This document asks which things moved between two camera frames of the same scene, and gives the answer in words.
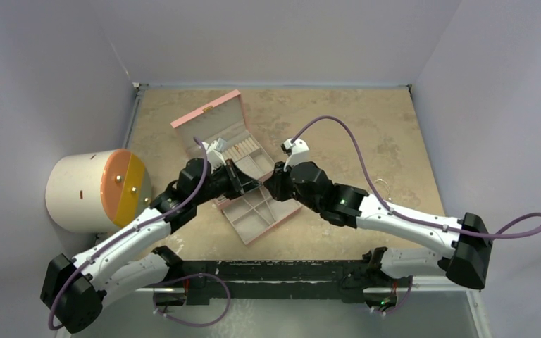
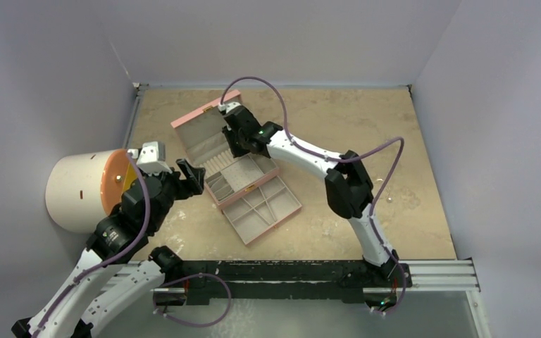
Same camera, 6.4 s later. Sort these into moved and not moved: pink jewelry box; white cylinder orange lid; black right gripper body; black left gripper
Moved: black left gripper; black right gripper body
Not moved: white cylinder orange lid; pink jewelry box
